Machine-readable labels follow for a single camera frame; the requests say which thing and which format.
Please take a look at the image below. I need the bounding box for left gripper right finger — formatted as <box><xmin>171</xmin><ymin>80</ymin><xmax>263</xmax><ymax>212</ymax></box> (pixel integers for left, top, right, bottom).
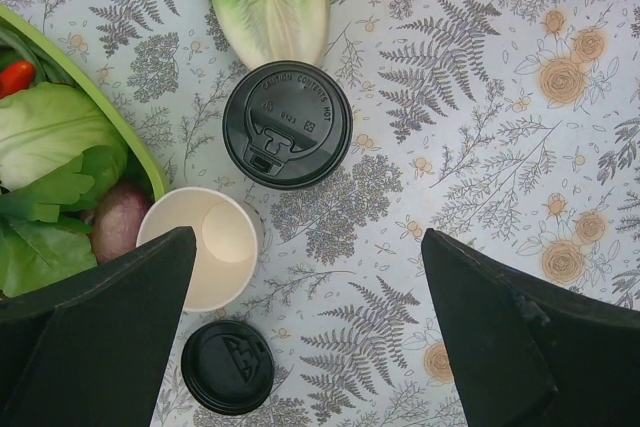
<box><xmin>421</xmin><ymin>229</ymin><xmax>639</xmax><ymax>426</ymax></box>

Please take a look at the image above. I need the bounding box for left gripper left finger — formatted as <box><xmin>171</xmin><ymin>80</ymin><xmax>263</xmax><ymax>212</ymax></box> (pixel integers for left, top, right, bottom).
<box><xmin>1</xmin><ymin>227</ymin><xmax>196</xmax><ymax>426</ymax></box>

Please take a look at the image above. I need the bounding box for black plastic cup lid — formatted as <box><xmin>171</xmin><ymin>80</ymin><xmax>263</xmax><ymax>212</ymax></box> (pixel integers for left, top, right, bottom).
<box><xmin>222</xmin><ymin>61</ymin><xmax>353</xmax><ymax>191</ymax></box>

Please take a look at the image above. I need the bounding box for purple onion in tray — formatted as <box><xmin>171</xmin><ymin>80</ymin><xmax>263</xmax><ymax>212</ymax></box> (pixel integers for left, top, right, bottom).
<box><xmin>89</xmin><ymin>181</ymin><xmax>151</xmax><ymax>264</ymax></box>

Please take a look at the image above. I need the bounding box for green vegetable tray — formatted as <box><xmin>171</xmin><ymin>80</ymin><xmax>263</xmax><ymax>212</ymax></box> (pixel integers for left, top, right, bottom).
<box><xmin>1</xmin><ymin>5</ymin><xmax>169</xmax><ymax>200</ymax></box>

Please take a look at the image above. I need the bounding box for green bok choy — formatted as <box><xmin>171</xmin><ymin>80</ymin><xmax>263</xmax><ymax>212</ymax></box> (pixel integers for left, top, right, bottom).
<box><xmin>1</xmin><ymin>82</ymin><xmax>129</xmax><ymax>297</ymax></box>

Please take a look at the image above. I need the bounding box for floral table mat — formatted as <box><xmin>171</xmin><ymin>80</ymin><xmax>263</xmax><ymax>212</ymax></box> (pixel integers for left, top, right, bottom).
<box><xmin>1</xmin><ymin>0</ymin><xmax>639</xmax><ymax>426</ymax></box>

